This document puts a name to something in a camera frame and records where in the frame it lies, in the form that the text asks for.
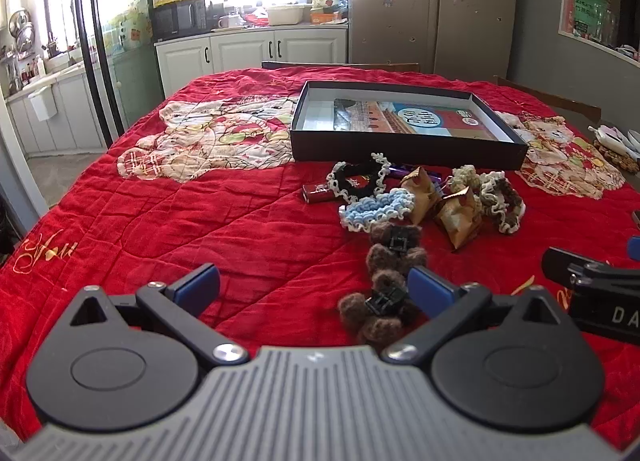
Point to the black white lace scrunchie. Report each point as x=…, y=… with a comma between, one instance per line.
x=336, y=180

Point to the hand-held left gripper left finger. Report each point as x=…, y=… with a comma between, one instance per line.
x=202, y=286

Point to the brown fuzzy hair claw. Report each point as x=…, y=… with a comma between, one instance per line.
x=350, y=306
x=385, y=256

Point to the blue white scrunchie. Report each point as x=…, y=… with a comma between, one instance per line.
x=395, y=201

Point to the brown woven coaster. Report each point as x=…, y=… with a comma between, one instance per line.
x=617, y=158

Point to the purple candy wrapper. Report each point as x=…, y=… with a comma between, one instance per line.
x=401, y=170

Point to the metal pots rack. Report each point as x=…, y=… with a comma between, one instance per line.
x=21, y=28

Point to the brown paper packet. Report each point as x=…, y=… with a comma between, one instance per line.
x=420, y=191
x=460, y=221

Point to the black microwave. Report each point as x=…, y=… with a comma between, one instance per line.
x=177, y=18

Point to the red small packet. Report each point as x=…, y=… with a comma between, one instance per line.
x=358, y=182
x=317, y=192

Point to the white kitchen cabinet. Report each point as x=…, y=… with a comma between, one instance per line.
x=240, y=53

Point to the green paper notice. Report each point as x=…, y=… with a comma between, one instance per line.
x=590, y=11

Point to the white plastic item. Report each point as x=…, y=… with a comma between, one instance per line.
x=612, y=138

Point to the white mug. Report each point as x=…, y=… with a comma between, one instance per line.
x=227, y=22

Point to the white plastic basin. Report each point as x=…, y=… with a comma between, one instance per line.
x=285, y=14

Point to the silver refrigerator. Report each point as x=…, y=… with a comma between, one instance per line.
x=430, y=16

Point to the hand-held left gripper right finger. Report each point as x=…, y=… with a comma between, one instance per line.
x=430, y=287

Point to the orange box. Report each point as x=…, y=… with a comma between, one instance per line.
x=325, y=17

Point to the brown cream scrunchie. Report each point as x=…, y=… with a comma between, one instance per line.
x=510, y=191

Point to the pink paper poster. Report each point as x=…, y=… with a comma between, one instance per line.
x=570, y=6

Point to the white hanging bin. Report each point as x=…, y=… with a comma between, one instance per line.
x=44, y=102

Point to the red printed blanket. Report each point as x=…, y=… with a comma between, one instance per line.
x=200, y=221

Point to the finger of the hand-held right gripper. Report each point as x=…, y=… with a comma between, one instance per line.
x=565, y=262
x=635, y=246

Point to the black shallow box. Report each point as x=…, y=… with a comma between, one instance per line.
x=400, y=151

